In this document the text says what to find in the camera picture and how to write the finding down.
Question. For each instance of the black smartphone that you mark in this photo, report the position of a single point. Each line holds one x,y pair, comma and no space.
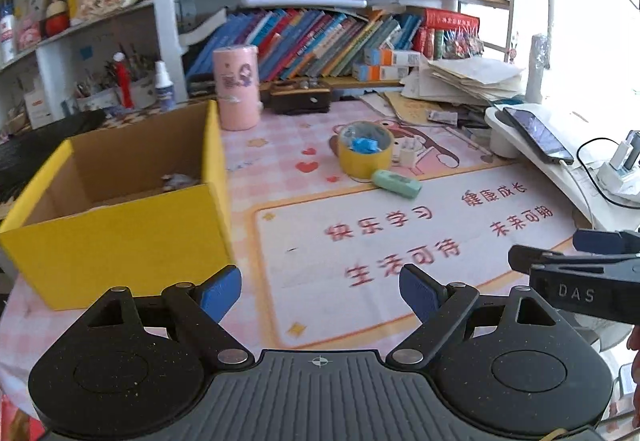
540,133

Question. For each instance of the white light bar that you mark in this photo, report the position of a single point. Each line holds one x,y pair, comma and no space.
300,4

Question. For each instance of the pink cartoon desk mat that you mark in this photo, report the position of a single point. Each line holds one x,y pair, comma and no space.
350,201

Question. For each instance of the white pen holder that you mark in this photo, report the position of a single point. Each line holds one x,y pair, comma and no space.
100,98

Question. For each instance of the red thick book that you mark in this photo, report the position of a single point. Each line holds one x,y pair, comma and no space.
450,18

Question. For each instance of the orange blue carton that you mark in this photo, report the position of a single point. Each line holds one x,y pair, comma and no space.
392,57
382,72

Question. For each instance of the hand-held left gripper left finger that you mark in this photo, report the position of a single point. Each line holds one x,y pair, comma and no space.
222,291

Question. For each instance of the mint green plastic case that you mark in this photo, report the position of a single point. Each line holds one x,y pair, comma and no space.
397,183

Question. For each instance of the white power strip with chargers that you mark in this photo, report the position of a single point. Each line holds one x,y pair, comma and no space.
620,171

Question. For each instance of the white bottle red label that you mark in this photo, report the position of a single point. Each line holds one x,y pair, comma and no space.
7,36

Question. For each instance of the colourful printed packet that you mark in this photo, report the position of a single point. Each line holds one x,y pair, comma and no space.
462,45

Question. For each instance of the plastic-wrapped white cylinder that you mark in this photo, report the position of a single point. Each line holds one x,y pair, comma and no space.
537,71

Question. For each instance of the dark wooden desk organizer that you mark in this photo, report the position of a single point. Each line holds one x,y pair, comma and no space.
300,101

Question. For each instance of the red round doll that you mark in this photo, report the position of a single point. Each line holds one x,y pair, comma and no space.
55,21

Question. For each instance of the row of leaning books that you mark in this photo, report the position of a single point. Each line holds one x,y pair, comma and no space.
310,43

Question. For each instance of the pink cartoon humidifier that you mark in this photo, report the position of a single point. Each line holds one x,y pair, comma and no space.
235,86

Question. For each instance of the small grey purple item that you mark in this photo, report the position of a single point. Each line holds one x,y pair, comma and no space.
177,181

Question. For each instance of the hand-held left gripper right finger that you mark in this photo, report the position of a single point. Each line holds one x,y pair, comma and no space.
417,293

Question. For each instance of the white charger plug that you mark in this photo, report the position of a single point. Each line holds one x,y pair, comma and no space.
407,155

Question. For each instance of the yellow cardboard box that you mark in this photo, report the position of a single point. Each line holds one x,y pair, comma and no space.
125,241

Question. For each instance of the pile of papers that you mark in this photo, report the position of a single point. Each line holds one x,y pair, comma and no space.
465,78

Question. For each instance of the white spray bottle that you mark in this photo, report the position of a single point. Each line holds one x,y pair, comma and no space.
164,91

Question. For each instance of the yellow tape roll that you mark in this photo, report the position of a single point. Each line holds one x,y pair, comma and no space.
360,168

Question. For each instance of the small grey packet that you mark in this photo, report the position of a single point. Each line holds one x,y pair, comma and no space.
442,117

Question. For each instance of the wooden chessboard box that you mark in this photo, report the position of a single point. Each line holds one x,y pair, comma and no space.
120,117

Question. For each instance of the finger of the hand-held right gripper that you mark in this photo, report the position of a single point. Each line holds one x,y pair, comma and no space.
550,257
600,241

